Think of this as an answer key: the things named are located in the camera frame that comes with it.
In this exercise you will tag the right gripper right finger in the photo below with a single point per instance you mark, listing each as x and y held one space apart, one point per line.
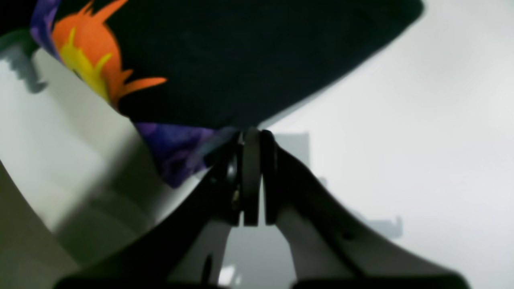
331 248

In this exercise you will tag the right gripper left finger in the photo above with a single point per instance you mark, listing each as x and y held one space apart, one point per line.
185 251

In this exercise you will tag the black T-shirt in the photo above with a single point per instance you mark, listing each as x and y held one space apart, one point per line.
190 73

